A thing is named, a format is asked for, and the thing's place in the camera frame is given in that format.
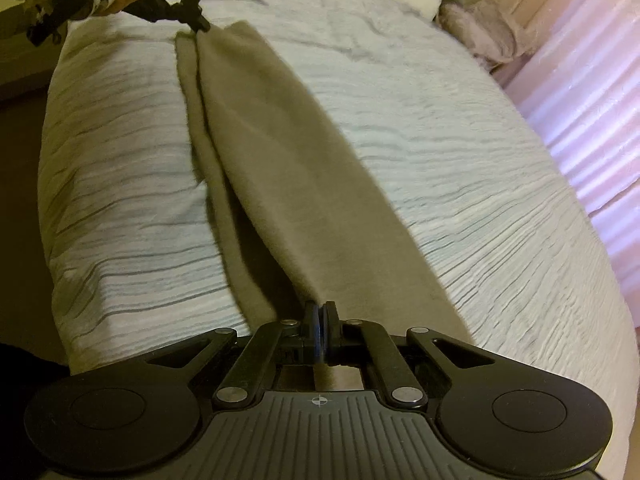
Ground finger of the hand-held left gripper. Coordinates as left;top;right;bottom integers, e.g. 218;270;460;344
167;1;212;34

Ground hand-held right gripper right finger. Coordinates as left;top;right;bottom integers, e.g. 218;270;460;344
321;301;496;408

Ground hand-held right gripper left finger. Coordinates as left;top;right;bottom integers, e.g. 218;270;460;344
147;301;322;408

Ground brown pants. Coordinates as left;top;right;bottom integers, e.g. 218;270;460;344
175;20;474;392

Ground person's left forearm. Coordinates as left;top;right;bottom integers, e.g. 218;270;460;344
0;0;117;47

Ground grey striped bedspread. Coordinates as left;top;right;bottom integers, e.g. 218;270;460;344
37;0;640;463

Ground pink sheer curtain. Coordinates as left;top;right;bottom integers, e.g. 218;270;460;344
500;0;640;328

